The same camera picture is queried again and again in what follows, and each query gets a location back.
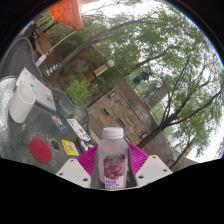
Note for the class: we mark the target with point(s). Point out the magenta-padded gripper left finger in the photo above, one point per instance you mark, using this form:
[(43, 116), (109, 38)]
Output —
[(85, 163)]

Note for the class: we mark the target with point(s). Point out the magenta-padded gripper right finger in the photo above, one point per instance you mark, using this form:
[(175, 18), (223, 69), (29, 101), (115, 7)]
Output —
[(141, 161)]

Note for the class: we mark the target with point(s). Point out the pink juice bottle white cap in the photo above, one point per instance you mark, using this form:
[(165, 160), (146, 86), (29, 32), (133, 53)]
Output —
[(113, 163)]

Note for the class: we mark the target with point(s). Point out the black laptop with stickers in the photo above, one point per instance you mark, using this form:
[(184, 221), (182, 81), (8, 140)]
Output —
[(85, 145)]

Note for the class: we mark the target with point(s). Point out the yellow card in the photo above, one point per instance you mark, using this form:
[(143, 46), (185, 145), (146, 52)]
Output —
[(70, 147)]

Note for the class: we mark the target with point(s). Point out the white printed booklet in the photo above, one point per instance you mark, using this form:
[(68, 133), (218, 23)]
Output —
[(78, 129)]

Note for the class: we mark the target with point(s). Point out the flat round red coaster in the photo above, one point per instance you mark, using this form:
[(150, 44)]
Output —
[(41, 150)]

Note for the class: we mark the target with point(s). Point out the small colourful card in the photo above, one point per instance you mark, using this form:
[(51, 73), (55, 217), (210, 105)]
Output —
[(59, 124)]

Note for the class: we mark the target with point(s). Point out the person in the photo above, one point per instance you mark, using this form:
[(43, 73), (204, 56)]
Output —
[(140, 78), (150, 91)]

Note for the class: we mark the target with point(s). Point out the green plant in teal pot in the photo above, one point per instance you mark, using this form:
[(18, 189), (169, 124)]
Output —
[(80, 91)]

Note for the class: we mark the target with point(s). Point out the white cup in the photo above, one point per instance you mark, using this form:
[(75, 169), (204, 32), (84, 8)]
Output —
[(20, 105)]

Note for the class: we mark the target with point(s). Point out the silver laptop with stickers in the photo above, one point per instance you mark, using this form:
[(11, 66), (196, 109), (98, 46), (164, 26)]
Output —
[(36, 88)]

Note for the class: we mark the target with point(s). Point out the blue yellow striped cone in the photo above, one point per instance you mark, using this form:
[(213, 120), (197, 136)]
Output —
[(52, 69)]

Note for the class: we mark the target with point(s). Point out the group of dark patio chairs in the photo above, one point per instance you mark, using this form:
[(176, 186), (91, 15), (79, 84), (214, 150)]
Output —
[(33, 33)]

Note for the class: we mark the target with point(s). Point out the orange canopy tent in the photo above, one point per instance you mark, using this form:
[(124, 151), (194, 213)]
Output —
[(68, 11)]

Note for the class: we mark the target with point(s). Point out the black wall lamp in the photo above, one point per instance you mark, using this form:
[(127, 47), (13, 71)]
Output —
[(143, 135), (112, 94)]

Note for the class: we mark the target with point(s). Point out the globe lamp post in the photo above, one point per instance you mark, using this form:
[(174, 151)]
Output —
[(100, 70)]

